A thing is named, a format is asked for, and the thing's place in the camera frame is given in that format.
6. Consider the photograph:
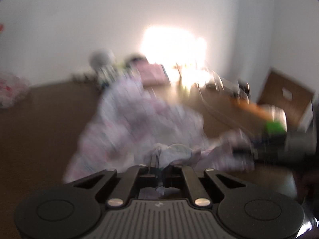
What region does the pink fabric storage bag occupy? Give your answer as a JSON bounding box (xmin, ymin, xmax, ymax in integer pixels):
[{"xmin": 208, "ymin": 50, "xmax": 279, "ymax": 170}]
[{"xmin": 138, "ymin": 64, "xmax": 170, "ymax": 86}]

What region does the pink floral garment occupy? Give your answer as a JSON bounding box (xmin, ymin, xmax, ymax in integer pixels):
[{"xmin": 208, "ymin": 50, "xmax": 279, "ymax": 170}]
[{"xmin": 63, "ymin": 78, "xmax": 255, "ymax": 183}]

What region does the pink floral plastic bag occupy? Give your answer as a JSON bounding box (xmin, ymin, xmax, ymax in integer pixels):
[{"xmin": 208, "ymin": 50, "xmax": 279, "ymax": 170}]
[{"xmin": 1, "ymin": 72, "xmax": 30, "ymax": 109}]

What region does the white round robot toy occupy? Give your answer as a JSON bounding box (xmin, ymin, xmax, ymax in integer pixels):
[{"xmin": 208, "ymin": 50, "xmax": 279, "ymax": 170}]
[{"xmin": 89, "ymin": 50, "xmax": 116, "ymax": 71}]

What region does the black clip device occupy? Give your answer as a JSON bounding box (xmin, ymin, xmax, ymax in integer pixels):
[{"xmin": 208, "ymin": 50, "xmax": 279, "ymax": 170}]
[{"xmin": 232, "ymin": 79, "xmax": 250, "ymax": 101}]

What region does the brown cardboard box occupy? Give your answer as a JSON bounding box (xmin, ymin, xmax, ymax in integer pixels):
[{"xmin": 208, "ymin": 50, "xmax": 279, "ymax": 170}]
[{"xmin": 257, "ymin": 70, "xmax": 314, "ymax": 128}]

